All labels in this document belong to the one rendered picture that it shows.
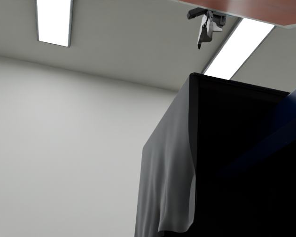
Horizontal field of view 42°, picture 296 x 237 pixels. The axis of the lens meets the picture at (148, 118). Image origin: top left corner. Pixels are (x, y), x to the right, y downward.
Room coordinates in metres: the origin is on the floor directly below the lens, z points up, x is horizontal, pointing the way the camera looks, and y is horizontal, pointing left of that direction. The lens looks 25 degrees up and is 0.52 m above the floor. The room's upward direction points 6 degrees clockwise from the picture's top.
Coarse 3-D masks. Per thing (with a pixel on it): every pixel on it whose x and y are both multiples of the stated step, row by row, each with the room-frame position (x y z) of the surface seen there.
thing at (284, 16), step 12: (252, 0) 0.90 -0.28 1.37; (264, 0) 0.87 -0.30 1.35; (276, 0) 0.85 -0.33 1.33; (288, 0) 0.83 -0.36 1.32; (228, 12) 1.12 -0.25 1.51; (240, 12) 1.08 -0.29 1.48; (252, 12) 1.05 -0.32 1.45; (264, 12) 1.01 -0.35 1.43; (276, 12) 0.98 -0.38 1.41; (288, 12) 0.95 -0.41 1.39; (288, 24) 1.12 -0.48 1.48
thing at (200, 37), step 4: (204, 28) 1.31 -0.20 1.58; (200, 32) 1.33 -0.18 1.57; (204, 32) 1.32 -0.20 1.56; (200, 36) 1.33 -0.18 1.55; (204, 36) 1.34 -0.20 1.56; (208, 36) 1.34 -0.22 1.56; (200, 40) 1.35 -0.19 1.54; (204, 40) 1.35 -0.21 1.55; (208, 40) 1.36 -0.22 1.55; (200, 44) 1.36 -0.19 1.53
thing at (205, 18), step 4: (208, 12) 1.24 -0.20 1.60; (212, 12) 1.24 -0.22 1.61; (216, 12) 1.24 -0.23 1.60; (204, 16) 1.27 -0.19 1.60; (216, 16) 1.25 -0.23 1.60; (220, 16) 1.25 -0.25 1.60; (224, 16) 1.25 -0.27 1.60; (204, 20) 1.27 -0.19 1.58; (212, 20) 1.26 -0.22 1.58; (216, 20) 1.26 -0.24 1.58; (220, 20) 1.25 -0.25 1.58; (224, 20) 1.26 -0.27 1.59; (204, 24) 1.28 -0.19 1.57; (220, 24) 1.26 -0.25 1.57; (224, 24) 1.26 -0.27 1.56
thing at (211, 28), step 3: (207, 24) 1.24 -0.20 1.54; (213, 24) 1.24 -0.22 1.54; (216, 24) 1.24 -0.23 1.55; (207, 27) 1.24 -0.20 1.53; (210, 27) 1.22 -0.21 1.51; (213, 27) 1.23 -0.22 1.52; (216, 27) 1.24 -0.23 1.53; (207, 30) 1.24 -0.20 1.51; (210, 30) 1.22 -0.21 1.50; (213, 30) 1.23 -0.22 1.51; (216, 30) 1.23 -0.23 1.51; (219, 30) 1.24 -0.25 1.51; (210, 33) 1.22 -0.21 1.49; (210, 36) 1.23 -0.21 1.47
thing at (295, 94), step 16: (288, 96) 0.67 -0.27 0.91; (272, 112) 0.73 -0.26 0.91; (288, 112) 0.67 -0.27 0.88; (256, 128) 0.80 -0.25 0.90; (272, 128) 0.73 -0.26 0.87; (288, 128) 0.70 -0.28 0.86; (240, 144) 0.89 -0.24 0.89; (256, 144) 0.81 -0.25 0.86; (272, 144) 0.79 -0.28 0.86; (224, 160) 0.98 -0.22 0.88; (240, 160) 0.92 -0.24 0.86; (256, 160) 0.90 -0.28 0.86; (224, 176) 1.06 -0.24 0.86
